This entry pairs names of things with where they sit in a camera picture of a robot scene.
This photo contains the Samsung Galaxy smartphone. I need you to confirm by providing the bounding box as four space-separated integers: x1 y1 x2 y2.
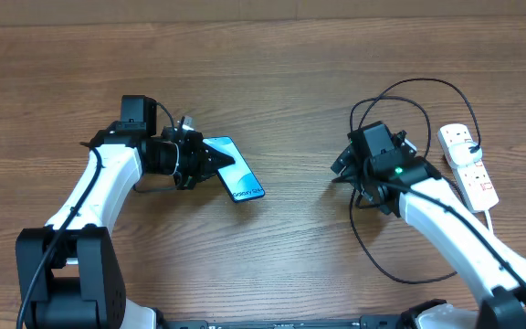
204 136 265 203

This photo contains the black USB charging cable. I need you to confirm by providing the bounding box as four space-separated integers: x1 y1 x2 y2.
348 77 483 285

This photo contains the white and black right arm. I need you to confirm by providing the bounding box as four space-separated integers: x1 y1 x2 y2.
331 122 526 328

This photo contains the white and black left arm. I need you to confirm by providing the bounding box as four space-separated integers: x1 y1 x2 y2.
16 95 236 328

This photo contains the white USB charger plug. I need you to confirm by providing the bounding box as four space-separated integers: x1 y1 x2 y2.
447 141 483 168

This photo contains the white power extension strip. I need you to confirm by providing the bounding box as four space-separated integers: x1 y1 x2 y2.
437 123 499 213

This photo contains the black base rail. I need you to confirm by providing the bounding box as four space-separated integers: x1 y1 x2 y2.
156 314 412 329

